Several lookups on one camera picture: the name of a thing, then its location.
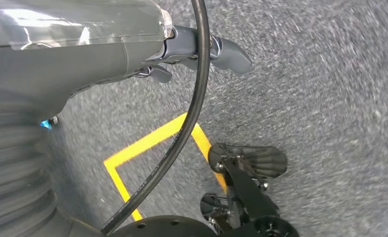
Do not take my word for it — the black robot leg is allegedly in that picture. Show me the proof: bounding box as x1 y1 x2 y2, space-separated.
219 157 301 237

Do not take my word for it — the black left camera cable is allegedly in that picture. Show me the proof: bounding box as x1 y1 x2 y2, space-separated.
100 0 212 236

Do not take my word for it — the black robot foot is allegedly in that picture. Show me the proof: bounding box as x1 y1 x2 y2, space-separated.
208 143 288 179
199 193 230 226

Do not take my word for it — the yellow floor tape square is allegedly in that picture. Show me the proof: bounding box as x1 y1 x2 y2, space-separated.
103 113 229 222

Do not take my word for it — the black round robot body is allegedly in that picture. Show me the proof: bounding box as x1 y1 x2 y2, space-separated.
110 215 219 237

